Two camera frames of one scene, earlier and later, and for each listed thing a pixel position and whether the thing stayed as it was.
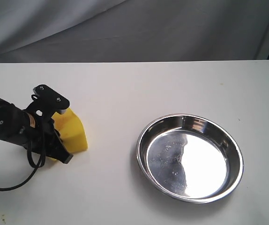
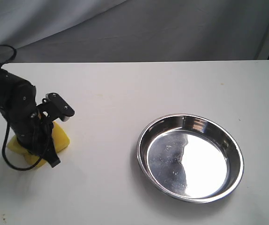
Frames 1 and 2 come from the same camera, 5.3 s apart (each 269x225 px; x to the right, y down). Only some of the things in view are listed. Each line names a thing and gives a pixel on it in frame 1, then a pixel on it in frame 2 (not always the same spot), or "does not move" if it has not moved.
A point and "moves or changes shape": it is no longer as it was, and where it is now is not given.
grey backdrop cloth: (54, 31) does not move
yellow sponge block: (69, 126) moves or changes shape
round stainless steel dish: (191, 158) does not move
